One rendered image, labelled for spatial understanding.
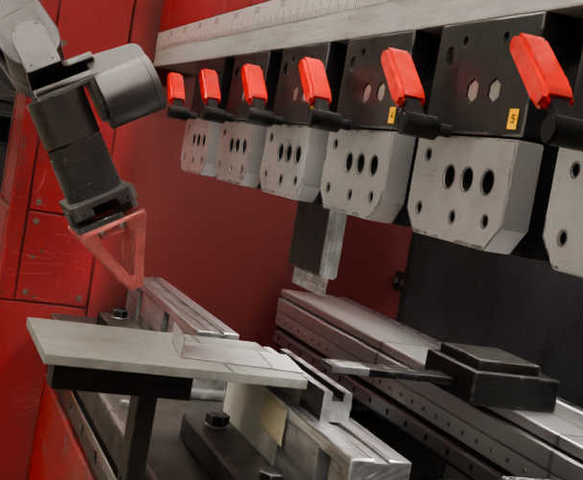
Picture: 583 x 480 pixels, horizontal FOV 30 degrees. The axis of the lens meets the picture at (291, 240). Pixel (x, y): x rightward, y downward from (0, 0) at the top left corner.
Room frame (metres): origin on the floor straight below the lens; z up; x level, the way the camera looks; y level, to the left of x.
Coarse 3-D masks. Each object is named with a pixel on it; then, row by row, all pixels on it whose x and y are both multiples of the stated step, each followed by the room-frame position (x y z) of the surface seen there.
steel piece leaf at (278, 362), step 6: (264, 354) 1.15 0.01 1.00; (270, 354) 1.16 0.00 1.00; (276, 354) 1.17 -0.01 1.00; (282, 354) 1.17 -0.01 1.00; (270, 360) 1.13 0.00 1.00; (276, 360) 1.13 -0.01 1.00; (282, 360) 1.14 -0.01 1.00; (288, 360) 1.14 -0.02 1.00; (276, 366) 1.10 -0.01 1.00; (282, 366) 1.11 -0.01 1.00; (288, 366) 1.11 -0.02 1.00; (294, 366) 1.12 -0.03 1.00; (300, 372) 1.09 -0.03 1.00
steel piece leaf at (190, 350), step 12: (180, 336) 1.09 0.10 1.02; (180, 348) 1.07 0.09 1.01; (192, 348) 1.12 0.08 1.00; (204, 348) 1.13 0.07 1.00; (216, 348) 1.14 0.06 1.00; (228, 348) 1.16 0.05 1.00; (204, 360) 1.07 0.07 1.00; (216, 360) 1.08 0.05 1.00; (228, 360) 1.09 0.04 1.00; (240, 360) 1.10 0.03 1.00; (252, 360) 1.11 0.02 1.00; (264, 360) 1.12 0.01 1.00
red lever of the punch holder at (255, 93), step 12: (252, 72) 1.22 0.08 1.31; (252, 84) 1.21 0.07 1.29; (264, 84) 1.22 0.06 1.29; (252, 96) 1.20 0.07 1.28; (264, 96) 1.20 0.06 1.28; (252, 108) 1.18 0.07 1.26; (264, 108) 1.19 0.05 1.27; (252, 120) 1.17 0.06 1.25; (264, 120) 1.18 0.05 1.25; (276, 120) 1.18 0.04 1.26
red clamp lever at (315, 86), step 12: (300, 60) 1.05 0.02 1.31; (312, 60) 1.05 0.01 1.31; (300, 72) 1.04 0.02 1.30; (312, 72) 1.03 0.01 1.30; (324, 72) 1.04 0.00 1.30; (312, 84) 1.02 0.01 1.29; (324, 84) 1.02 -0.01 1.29; (312, 96) 1.01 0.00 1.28; (324, 96) 1.01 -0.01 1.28; (324, 108) 1.00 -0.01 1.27; (312, 120) 0.98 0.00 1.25; (324, 120) 0.98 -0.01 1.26; (336, 120) 0.99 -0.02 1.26; (348, 120) 1.00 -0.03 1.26
